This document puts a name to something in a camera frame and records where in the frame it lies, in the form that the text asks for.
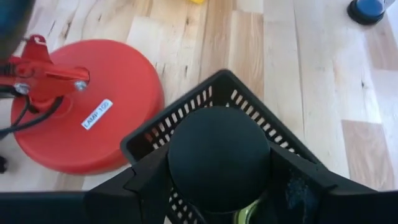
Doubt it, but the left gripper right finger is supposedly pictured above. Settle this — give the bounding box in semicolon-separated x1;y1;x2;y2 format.
264;144;398;224

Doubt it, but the black lamp power cord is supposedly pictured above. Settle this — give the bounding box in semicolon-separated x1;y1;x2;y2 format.
0;95;65;174

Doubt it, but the hourglass with black caps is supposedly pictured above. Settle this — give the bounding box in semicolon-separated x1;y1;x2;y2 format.
167;105;272;215

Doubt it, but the glass jar black lid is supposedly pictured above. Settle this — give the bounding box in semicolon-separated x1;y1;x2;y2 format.
233;198;264;224

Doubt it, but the red desk lamp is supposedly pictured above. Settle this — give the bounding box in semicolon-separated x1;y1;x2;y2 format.
0;34;165;177

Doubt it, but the black cylinder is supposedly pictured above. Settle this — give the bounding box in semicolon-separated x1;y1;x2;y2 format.
347;0;388;26

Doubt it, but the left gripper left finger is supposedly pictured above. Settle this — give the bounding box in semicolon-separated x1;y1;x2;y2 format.
0;144;174;224

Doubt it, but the black plastic basket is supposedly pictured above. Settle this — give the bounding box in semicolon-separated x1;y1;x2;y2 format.
120;68;327;224

